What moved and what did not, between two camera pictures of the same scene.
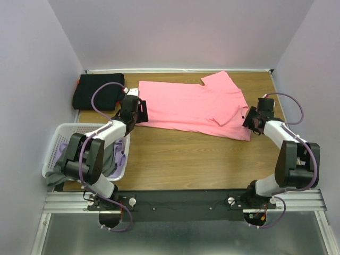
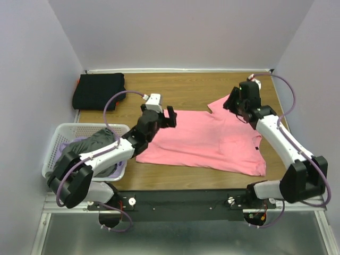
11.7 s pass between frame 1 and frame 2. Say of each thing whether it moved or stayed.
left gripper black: moved
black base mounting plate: stayed
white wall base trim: stayed
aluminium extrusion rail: stayed
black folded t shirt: stayed
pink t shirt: moved
